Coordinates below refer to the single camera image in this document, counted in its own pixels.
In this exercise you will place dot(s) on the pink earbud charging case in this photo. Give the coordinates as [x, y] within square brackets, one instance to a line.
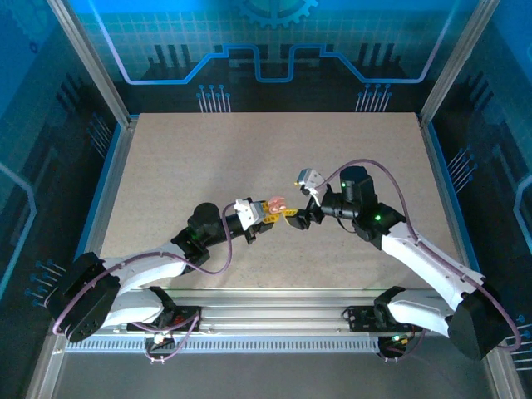
[276, 204]

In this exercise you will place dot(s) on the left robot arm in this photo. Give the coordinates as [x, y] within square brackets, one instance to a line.
[145, 264]

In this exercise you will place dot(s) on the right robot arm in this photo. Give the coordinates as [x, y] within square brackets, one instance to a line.
[424, 257]

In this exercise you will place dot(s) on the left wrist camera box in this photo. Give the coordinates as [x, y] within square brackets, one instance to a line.
[247, 210]

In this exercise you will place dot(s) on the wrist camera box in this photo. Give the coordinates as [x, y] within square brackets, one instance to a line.
[309, 176]
[247, 210]

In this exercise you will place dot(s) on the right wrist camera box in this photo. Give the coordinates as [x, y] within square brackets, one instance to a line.
[309, 176]

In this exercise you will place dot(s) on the aluminium table side rail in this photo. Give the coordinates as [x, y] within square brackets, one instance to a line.
[436, 166]
[117, 166]

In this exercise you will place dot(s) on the aluminium mounting rail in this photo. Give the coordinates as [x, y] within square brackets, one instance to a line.
[270, 311]

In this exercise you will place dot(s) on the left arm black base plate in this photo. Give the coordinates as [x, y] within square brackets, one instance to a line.
[187, 316]

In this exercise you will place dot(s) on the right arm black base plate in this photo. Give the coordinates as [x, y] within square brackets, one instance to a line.
[361, 320]

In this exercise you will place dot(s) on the aluminium frame post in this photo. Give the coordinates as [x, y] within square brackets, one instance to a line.
[457, 62]
[89, 62]

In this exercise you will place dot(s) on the aluminium lower frame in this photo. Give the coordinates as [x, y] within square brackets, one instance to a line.
[43, 365]

